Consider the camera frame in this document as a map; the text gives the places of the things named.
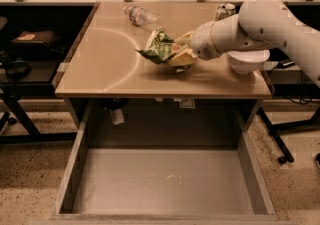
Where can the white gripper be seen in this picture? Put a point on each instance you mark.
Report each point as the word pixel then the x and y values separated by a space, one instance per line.
pixel 202 43

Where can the green jalapeno chip bag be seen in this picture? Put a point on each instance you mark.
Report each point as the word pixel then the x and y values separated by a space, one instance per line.
pixel 160 48

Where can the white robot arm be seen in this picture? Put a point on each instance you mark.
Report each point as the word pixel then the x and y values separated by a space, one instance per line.
pixel 261 25

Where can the white tag under counter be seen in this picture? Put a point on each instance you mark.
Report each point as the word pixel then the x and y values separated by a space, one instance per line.
pixel 117 117

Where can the open grey drawer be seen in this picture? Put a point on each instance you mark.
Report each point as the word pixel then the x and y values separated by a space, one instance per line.
pixel 165 165

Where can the black bag on shelf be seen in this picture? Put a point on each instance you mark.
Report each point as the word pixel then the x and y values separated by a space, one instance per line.
pixel 35 45

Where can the green tea can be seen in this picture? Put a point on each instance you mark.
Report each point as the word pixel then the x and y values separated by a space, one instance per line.
pixel 225 10

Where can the clear plastic water bottle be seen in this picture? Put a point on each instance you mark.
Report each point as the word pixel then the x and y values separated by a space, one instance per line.
pixel 140 16

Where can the white bowl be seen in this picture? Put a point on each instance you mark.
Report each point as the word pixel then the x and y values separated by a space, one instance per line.
pixel 247 62

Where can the black power adapter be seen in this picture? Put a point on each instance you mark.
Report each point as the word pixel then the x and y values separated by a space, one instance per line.
pixel 285 63

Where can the black stand leg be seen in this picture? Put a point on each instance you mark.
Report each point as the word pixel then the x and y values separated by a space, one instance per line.
pixel 287 156

